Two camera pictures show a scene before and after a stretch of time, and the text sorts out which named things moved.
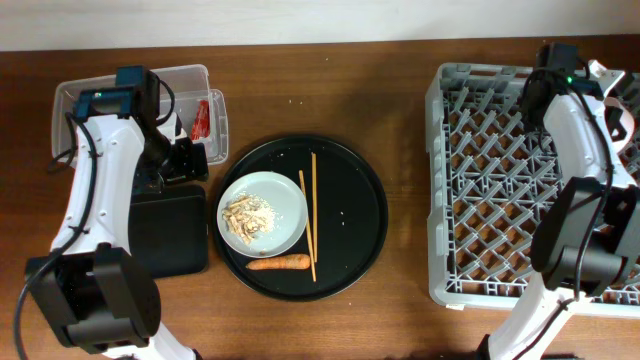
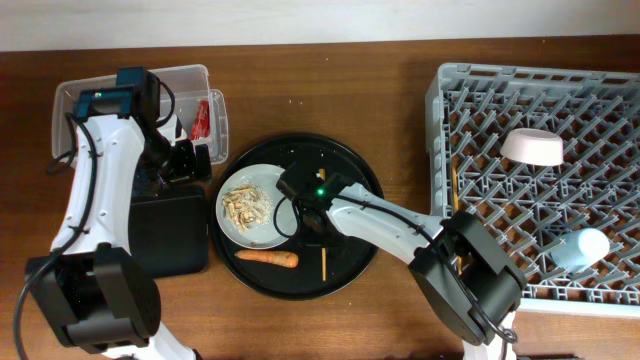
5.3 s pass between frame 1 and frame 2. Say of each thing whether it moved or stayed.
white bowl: moved
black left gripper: stayed
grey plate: moved
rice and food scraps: moved
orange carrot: moved
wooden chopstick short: moved
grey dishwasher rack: stayed
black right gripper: moved
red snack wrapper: stayed
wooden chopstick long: moved
